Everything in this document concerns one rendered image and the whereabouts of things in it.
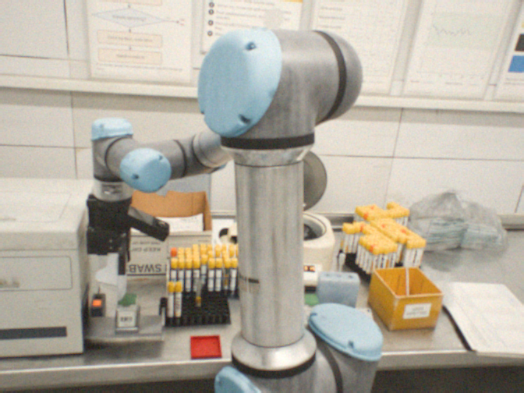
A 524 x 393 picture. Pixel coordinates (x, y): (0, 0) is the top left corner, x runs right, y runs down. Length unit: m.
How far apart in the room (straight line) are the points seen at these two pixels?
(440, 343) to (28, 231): 0.96
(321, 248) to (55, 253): 0.70
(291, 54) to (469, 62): 1.29
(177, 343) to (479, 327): 0.75
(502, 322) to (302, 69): 1.05
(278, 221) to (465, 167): 1.40
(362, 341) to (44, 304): 0.66
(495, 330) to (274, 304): 0.89
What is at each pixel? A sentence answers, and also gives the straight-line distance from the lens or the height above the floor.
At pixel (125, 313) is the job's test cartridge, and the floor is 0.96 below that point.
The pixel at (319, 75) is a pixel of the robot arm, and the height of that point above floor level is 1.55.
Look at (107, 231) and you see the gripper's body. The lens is 1.06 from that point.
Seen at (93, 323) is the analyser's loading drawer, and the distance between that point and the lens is 1.23.
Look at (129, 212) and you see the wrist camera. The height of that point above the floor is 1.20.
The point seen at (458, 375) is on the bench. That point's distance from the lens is 2.31.
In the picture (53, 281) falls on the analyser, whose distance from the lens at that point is 1.11.
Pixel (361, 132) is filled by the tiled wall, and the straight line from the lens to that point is 1.74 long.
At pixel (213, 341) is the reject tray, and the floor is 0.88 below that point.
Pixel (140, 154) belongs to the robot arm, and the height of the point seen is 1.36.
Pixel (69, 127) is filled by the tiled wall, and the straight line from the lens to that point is 1.66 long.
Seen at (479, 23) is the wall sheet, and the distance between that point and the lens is 1.82.
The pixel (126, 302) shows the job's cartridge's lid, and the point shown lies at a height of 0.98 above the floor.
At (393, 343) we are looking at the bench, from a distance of 1.31.
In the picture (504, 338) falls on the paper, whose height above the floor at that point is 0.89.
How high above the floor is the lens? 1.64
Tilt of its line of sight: 22 degrees down
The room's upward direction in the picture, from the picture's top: 5 degrees clockwise
